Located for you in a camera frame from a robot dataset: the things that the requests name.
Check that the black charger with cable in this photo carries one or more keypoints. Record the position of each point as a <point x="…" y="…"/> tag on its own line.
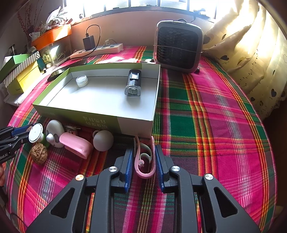
<point x="88" y="41"/>

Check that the green tissue box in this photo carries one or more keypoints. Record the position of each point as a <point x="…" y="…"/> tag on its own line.
<point x="11" y="64"/>

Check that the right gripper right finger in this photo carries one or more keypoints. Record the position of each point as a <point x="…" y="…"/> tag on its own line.
<point x="167" y="183"/>

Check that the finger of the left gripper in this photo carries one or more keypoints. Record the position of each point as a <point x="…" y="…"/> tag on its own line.
<point x="20" y="138"/>
<point x="7" y="133"/>

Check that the grey round ball gadget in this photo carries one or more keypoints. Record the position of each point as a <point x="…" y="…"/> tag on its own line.
<point x="102" y="140"/>

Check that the pink clip case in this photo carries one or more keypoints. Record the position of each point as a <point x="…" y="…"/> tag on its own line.
<point x="77" y="145"/>

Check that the white power strip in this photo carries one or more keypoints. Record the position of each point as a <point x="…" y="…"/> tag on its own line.
<point x="101" y="50"/>

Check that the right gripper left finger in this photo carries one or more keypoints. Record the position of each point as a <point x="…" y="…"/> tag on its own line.
<point x="126" y="168"/>

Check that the striped cardboard box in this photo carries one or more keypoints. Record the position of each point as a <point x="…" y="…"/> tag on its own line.
<point x="21" y="67"/>

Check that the shallow green cardboard box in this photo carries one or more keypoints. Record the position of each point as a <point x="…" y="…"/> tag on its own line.
<point x="102" y="104"/>

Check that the cream heart-pattern curtain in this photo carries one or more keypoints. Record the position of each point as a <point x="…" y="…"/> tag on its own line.
<point x="251" y="47"/>

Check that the small clear cream jar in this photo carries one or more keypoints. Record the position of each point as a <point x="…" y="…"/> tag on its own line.
<point x="82" y="81"/>

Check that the yellow cardboard box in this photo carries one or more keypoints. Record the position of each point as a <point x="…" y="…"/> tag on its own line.
<point x="24" y="79"/>

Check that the pink earhook headphone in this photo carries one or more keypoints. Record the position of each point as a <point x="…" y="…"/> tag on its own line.
<point x="144" y="158"/>

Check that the white egg-shaped gadget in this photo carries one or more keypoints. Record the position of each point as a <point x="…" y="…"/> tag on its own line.
<point x="54" y="130"/>

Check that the small pink desk heater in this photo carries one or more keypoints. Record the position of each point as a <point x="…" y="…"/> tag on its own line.
<point x="178" y="45"/>

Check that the green thread spool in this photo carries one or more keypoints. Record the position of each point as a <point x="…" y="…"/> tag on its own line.
<point x="37" y="135"/>

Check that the brown walnut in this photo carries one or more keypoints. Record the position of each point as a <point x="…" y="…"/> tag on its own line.
<point x="39" y="153"/>

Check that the plaid tablecloth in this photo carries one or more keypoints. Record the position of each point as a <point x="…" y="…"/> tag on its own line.
<point x="203" y="121"/>

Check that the small green carton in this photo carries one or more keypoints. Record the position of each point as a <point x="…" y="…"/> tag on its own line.
<point x="47" y="60"/>

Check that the black bike light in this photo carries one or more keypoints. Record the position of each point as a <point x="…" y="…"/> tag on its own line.
<point x="133" y="85"/>

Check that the black smartphone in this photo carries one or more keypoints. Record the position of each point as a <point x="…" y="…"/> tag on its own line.
<point x="59" y="71"/>

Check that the orange plastic tray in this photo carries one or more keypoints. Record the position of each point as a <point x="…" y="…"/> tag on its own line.
<point x="51" y="36"/>

